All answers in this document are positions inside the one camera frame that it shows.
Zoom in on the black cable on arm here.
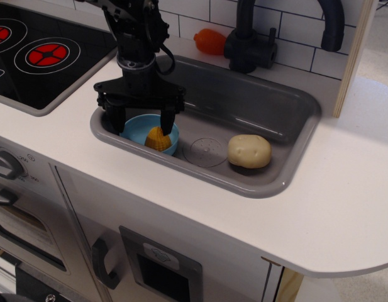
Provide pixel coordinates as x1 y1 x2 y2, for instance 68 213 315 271
155 43 177 77

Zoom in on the dark grey toy faucet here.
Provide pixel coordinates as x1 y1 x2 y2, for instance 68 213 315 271
224 0 345 74

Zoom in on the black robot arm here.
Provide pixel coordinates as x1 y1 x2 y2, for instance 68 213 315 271
90 0 186 135

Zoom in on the black toy stovetop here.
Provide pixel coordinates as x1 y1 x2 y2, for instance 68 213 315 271
0 3 116 116

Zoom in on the beige toy potato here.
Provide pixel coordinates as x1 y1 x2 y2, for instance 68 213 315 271
227 135 272 169

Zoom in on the grey oven knob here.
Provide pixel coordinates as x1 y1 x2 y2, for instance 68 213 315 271
0 151 25 180

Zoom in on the dark grey cabinet door handle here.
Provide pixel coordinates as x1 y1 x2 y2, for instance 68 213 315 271
91 238 120 289

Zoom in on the wooden side panel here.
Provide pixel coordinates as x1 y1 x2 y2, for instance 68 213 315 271
332 0 378 118

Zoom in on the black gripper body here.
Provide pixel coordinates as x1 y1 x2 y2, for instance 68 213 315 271
94 54 186 112

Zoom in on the orange toy carrot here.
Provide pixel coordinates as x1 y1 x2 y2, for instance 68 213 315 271
194 28 226 55

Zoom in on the grey oven door handle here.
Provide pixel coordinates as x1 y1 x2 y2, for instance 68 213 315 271
0 189 18 206

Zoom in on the yellow toy corn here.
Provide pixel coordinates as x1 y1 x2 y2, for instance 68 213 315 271
145 126 172 152

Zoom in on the light blue bowl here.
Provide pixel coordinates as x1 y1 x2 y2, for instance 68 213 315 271
120 114 179 155

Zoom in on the grey plastic sink basin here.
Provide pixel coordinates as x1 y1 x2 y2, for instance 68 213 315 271
91 57 321 198

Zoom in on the grey dispenser panel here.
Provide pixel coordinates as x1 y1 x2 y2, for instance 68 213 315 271
119 226 204 302

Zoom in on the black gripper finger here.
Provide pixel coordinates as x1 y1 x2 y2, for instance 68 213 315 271
160 109 175 136
104 103 126 133

